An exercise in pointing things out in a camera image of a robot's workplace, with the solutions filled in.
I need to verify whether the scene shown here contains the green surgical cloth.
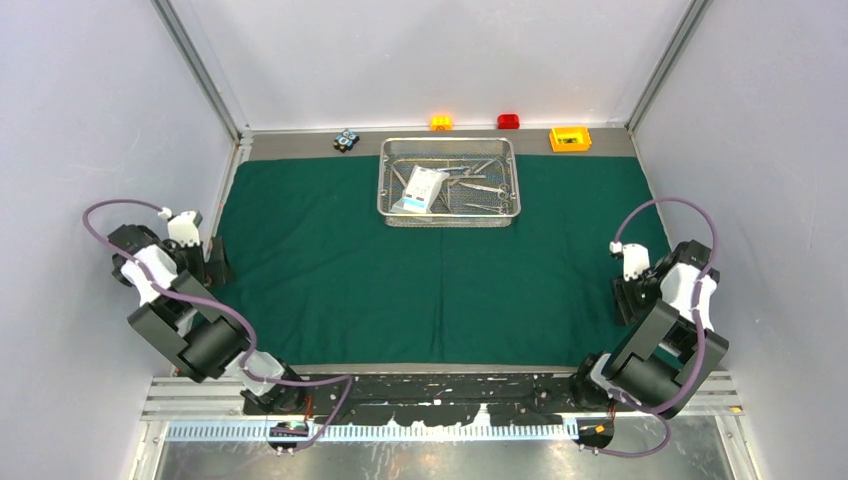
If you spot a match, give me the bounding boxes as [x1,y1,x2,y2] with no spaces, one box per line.
[215,155,669,366]

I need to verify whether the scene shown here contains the metal mesh tray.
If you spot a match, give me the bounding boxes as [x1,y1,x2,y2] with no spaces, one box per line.
[377,137,522,228]

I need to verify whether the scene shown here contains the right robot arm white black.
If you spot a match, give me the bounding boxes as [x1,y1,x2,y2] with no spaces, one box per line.
[569,240,729,419]

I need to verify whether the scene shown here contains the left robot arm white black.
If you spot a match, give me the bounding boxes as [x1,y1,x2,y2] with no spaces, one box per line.
[108,224,307,415]

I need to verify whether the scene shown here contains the surgical forceps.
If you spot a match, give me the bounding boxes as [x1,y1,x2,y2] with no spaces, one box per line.
[464,202,512,217]

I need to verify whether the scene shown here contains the surgical scissors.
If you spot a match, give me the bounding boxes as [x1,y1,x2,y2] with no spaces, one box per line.
[458,182,510,199]

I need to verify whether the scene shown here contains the yellow toy block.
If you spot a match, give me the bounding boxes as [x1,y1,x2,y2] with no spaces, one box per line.
[548,126,592,153]

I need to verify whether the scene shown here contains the small blue black toy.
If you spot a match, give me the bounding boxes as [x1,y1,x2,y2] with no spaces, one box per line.
[333,129,360,153]

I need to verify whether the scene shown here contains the red toy brick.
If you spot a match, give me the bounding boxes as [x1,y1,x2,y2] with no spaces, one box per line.
[496,113,521,130]

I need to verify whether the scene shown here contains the white paper packet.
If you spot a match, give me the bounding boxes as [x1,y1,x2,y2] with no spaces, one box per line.
[390,165,449,214]

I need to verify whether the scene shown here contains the orange toy brick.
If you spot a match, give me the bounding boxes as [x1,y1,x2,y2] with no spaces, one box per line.
[429,115,454,131]

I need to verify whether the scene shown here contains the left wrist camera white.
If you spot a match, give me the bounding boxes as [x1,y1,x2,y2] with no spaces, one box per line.
[166,210,203,247]

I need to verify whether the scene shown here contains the aluminium frame rail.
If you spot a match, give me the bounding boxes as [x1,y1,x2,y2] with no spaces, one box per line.
[141,371,745,421]

